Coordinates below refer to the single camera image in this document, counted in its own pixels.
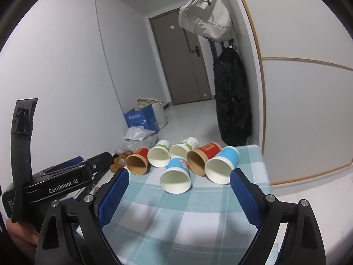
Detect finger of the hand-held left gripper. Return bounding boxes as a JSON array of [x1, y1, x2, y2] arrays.
[[84, 151, 113, 178], [58, 156, 85, 171]]

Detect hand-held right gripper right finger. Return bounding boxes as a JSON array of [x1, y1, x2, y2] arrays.
[[230, 167, 329, 265]]

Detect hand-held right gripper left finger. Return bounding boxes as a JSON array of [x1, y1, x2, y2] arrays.
[[34, 168, 130, 265]]

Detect red paper cup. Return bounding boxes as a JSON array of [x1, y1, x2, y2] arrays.
[[187, 142, 222, 176], [126, 147, 150, 175]]

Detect blue paper cup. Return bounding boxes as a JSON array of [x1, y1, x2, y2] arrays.
[[204, 146, 239, 185], [160, 157, 192, 194]]

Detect white green paper cup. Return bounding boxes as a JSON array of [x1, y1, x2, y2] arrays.
[[169, 137, 199, 159], [147, 140, 171, 168]]

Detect person's left hand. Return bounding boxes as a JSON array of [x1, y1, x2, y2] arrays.
[[6, 219, 41, 246]]

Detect brown plush toy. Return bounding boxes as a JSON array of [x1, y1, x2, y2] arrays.
[[110, 150, 133, 173]]

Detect crumpled white plastic bags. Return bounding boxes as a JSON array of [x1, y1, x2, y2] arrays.
[[117, 126, 158, 155]]

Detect checked teal tablecloth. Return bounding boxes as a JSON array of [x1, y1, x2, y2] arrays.
[[97, 145, 280, 265]]

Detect blue cardboard box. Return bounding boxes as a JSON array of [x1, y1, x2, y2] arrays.
[[124, 104, 161, 134]]

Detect white sack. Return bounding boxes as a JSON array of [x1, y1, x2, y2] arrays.
[[136, 98, 169, 130]]

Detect black backpack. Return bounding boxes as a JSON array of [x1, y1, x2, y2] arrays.
[[213, 47, 253, 146]]

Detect white wardrobe with gold trim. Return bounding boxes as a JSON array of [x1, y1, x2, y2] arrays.
[[231, 0, 353, 187]]

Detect grey door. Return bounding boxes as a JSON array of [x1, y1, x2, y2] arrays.
[[149, 9, 214, 106]]

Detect black coat rack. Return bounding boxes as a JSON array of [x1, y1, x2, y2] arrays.
[[188, 0, 237, 100]]

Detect light grey backpack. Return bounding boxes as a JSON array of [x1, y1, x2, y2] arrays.
[[178, 0, 233, 41]]

